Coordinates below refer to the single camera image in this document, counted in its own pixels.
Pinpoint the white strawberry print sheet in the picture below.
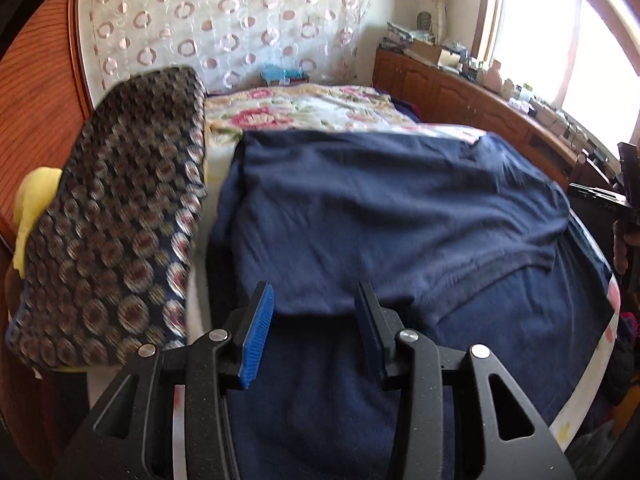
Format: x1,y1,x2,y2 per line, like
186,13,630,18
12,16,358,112
172,127,623,453

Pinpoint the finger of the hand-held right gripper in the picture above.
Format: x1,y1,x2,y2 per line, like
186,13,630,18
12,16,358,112
568,183,632,207
617,142,640,188

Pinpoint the navy printed t-shirt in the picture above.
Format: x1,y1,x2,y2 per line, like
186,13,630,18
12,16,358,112
207,129,613,480

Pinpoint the circle-patterned sheer curtain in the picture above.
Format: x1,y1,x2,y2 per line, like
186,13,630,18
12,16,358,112
80,0,378,96

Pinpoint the cardboard box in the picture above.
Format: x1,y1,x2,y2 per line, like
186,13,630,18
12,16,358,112
402,39,443,63

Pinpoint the dark circle-patterned pillow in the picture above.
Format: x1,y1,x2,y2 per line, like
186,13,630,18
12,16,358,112
5,66,210,368

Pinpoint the wooden sideboard cabinet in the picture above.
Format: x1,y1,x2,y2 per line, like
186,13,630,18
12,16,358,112
372,46,613,191

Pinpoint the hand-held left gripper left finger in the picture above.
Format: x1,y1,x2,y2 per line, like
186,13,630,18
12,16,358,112
52,280,276,480

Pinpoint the navy blanket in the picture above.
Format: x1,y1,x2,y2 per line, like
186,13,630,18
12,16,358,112
387,91,616,286

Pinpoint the yellow plush toy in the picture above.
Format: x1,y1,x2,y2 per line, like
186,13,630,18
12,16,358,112
12,167,63,281

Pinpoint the window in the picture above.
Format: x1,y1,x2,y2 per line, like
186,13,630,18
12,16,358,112
470,0,640,161

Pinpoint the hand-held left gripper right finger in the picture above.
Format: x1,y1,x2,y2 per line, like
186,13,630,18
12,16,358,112
353,281,576,480

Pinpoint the floral blanket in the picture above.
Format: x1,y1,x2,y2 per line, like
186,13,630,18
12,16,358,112
204,82,488,151

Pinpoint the pink thermos jug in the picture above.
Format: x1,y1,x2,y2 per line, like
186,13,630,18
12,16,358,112
482,59,503,92

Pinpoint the stack of printed cloths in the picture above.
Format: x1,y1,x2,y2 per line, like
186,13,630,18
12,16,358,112
385,21,418,51

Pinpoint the blue plastic package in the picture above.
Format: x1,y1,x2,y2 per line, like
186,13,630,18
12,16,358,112
260,62,308,87

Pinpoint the person's right hand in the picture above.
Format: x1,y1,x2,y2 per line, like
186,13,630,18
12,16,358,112
612,220,632,277

